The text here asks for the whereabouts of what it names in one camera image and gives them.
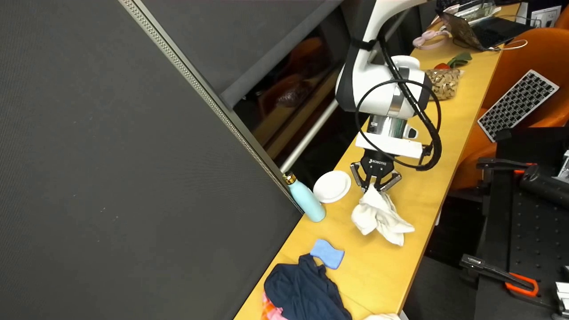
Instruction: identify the pink cloth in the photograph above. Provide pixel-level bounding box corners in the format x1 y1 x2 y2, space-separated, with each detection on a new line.
261 293 289 320

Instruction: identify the small dark grey blind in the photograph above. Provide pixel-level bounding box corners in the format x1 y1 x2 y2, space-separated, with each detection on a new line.
140 0 344 108

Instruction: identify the pink item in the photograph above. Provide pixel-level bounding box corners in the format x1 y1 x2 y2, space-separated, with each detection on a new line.
412 27 448 50

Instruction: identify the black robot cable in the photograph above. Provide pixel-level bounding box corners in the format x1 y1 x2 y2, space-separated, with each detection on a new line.
353 34 442 172

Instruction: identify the grey window frame post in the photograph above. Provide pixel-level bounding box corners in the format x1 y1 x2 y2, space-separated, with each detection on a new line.
341 0 373 46

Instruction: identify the metal handrail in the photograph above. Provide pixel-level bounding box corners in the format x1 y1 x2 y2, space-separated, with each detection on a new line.
279 98 341 174

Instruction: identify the white round plate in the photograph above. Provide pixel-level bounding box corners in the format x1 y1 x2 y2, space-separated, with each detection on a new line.
311 169 353 206

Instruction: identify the blue sponge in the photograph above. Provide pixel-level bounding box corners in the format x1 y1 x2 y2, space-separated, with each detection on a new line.
309 236 346 272

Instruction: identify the white towel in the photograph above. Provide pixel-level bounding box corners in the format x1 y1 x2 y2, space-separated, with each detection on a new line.
350 183 416 249

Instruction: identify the light blue bottle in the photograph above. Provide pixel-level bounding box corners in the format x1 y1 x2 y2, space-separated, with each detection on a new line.
284 172 328 224

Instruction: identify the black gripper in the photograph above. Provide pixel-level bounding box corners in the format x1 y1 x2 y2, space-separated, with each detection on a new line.
350 151 403 194

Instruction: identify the green item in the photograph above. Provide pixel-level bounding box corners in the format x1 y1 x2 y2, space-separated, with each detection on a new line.
446 50 474 69

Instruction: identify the aluminium blind edge bar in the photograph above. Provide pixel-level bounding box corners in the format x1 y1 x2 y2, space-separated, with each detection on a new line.
117 0 298 187

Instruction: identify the cream white cloth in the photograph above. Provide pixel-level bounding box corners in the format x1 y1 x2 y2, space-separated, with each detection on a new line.
362 311 407 320

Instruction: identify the black clamp orange handle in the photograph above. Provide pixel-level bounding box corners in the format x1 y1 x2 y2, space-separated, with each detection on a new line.
458 254 542 300

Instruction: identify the black mounting stand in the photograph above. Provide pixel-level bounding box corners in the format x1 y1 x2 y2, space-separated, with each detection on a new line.
473 126 569 320

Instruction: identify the navy blue cloth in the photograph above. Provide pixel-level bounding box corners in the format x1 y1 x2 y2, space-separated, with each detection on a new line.
263 252 353 320

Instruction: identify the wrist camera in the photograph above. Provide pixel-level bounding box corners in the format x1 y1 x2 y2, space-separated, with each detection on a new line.
366 114 419 144

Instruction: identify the brown bag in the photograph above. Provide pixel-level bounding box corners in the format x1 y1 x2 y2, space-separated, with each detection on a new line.
440 12 489 53

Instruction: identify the black flat item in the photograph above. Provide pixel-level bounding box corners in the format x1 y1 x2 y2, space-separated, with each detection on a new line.
473 16 529 50

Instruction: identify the large dark grey blind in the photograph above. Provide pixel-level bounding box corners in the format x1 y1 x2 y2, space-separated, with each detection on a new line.
0 0 305 320

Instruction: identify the stack of papers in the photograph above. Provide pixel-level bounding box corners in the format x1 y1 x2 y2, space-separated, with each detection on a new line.
440 0 505 23

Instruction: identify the clear bag of snacks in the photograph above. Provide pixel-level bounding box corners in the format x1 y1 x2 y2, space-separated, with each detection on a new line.
424 66 464 103

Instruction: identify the orange chair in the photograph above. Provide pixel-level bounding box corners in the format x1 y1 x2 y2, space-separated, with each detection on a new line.
451 25 569 192

